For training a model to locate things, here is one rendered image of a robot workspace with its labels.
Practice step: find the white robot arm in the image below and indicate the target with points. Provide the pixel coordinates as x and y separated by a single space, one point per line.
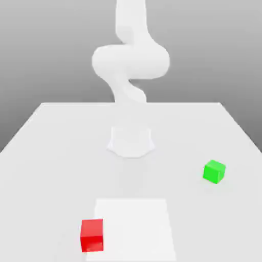
131 61

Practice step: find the small green cube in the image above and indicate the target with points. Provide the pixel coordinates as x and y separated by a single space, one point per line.
214 171

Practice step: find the small red cube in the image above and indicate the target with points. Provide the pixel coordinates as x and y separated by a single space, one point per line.
91 235

